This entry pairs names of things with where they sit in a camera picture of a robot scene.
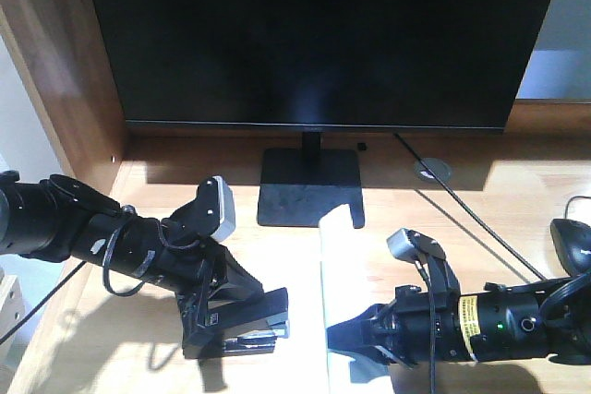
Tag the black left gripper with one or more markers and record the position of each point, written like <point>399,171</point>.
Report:
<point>197,273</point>

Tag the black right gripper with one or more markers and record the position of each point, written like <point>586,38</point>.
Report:
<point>414,327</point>

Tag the black orange stapler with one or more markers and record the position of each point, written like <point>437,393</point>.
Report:
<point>247,327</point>

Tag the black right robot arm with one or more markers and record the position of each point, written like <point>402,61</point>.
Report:
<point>546,319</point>

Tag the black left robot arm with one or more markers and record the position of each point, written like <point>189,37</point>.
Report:
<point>60,217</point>

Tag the black computer mouse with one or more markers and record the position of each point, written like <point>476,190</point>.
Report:
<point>571,240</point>

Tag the black computer monitor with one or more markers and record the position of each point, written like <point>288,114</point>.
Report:
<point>314,66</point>

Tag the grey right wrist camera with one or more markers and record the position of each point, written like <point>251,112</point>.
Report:
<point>401,246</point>

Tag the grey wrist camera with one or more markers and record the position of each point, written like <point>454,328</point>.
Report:
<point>216,208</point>
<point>401,246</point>

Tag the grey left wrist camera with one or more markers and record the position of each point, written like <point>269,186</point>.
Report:
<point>216,208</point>

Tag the grey cable grommet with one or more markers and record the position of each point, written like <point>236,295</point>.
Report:
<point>431,169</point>

